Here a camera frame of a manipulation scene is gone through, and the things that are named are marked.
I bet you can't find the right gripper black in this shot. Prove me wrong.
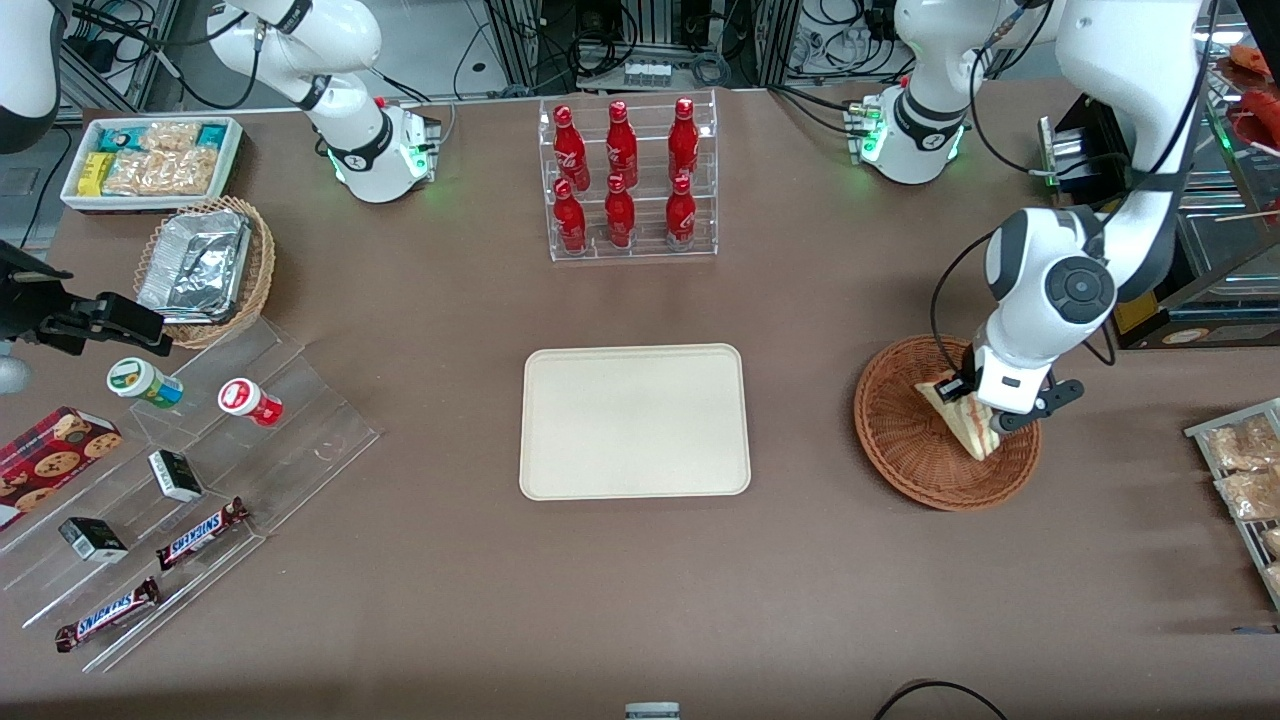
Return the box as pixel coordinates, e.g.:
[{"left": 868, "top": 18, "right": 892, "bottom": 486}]
[{"left": 0, "top": 240, "right": 173, "bottom": 358}]

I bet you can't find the triangle sandwich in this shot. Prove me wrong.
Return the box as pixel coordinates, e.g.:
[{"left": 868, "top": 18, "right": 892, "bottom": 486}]
[{"left": 917, "top": 375, "right": 1004, "bottom": 462}]

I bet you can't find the brown round wicker basket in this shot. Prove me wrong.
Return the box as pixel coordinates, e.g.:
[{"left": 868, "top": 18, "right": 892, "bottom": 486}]
[{"left": 853, "top": 334, "right": 1043, "bottom": 512}]

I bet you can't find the light wicker basket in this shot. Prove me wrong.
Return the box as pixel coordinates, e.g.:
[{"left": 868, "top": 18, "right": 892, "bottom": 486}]
[{"left": 133, "top": 195, "right": 277, "bottom": 350}]

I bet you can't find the grey metal tray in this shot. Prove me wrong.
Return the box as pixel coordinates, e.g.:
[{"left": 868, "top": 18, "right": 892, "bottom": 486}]
[{"left": 1185, "top": 398, "right": 1280, "bottom": 611}]

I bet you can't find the cream plastic tray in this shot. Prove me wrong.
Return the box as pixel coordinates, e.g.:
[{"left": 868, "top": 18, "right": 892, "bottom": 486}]
[{"left": 519, "top": 343, "right": 752, "bottom": 501}]

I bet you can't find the green lid cup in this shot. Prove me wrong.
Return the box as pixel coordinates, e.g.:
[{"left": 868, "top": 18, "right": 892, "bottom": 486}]
[{"left": 107, "top": 357, "right": 185, "bottom": 410}]

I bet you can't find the aluminium foil container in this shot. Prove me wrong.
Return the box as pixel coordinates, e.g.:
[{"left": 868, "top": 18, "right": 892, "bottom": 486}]
[
  {"left": 137, "top": 232, "right": 243, "bottom": 325},
  {"left": 158, "top": 208, "right": 253, "bottom": 301}
]

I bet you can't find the red lid cup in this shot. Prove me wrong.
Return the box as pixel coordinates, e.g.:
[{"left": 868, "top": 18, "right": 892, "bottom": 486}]
[{"left": 218, "top": 378, "right": 284, "bottom": 428}]

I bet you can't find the small black box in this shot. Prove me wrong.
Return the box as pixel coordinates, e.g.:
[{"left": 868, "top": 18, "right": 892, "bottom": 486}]
[
  {"left": 148, "top": 449, "right": 204, "bottom": 503},
  {"left": 58, "top": 516, "right": 130, "bottom": 563}
]

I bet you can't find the clear bag of puffs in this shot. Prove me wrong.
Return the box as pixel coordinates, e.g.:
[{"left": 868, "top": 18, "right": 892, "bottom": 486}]
[
  {"left": 135, "top": 120, "right": 202, "bottom": 156},
  {"left": 100, "top": 148, "right": 220, "bottom": 198}
]

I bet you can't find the red cookie box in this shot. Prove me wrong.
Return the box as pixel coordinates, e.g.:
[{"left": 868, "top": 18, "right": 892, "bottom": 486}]
[{"left": 0, "top": 406, "right": 124, "bottom": 532}]

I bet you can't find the white rectangular bin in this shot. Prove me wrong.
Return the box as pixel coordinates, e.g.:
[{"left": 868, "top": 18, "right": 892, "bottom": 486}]
[{"left": 60, "top": 116, "right": 245, "bottom": 214}]

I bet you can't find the clear acrylic stepped display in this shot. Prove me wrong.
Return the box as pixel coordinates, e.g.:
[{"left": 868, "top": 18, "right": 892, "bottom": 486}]
[{"left": 0, "top": 316, "right": 382, "bottom": 674}]

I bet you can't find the Snickers bar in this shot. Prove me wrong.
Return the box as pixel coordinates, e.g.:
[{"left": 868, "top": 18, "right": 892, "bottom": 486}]
[
  {"left": 155, "top": 497, "right": 251, "bottom": 572},
  {"left": 54, "top": 577, "right": 162, "bottom": 654}
]

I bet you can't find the black food warmer machine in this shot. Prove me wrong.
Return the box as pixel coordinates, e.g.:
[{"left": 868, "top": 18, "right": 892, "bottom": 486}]
[{"left": 1040, "top": 15, "right": 1280, "bottom": 351}]

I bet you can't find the silver box with green light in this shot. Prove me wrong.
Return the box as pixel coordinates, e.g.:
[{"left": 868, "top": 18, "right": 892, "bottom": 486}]
[{"left": 1038, "top": 113, "right": 1091, "bottom": 193}]

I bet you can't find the clear bag of snacks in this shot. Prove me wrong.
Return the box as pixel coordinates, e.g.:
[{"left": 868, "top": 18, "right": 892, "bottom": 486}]
[
  {"left": 1205, "top": 415, "right": 1280, "bottom": 471},
  {"left": 1215, "top": 468, "right": 1280, "bottom": 521}
]

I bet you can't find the steel warmer pan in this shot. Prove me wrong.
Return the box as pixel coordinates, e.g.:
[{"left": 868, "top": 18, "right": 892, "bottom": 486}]
[{"left": 1175, "top": 193, "right": 1280, "bottom": 287}]

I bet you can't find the red cola bottle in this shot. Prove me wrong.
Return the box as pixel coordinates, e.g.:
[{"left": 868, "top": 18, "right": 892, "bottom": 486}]
[
  {"left": 606, "top": 100, "right": 639, "bottom": 186},
  {"left": 668, "top": 97, "right": 700, "bottom": 183},
  {"left": 604, "top": 174, "right": 637, "bottom": 249},
  {"left": 665, "top": 173, "right": 697, "bottom": 247},
  {"left": 553, "top": 104, "right": 591, "bottom": 191},
  {"left": 553, "top": 178, "right": 587, "bottom": 253}
]

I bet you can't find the clear acrylic bottle rack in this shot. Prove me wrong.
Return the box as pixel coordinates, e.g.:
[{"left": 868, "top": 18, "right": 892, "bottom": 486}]
[{"left": 538, "top": 88, "right": 719, "bottom": 263}]

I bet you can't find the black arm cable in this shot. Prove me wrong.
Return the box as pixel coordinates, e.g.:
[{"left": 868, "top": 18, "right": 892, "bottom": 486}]
[{"left": 930, "top": 0, "right": 1216, "bottom": 379}]

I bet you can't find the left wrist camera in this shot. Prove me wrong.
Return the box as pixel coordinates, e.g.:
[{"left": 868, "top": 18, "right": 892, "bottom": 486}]
[{"left": 988, "top": 379, "right": 1087, "bottom": 434}]

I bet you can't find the black loose cable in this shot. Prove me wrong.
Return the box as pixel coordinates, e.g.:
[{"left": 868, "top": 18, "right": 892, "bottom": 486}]
[{"left": 873, "top": 680, "right": 1011, "bottom": 720}]

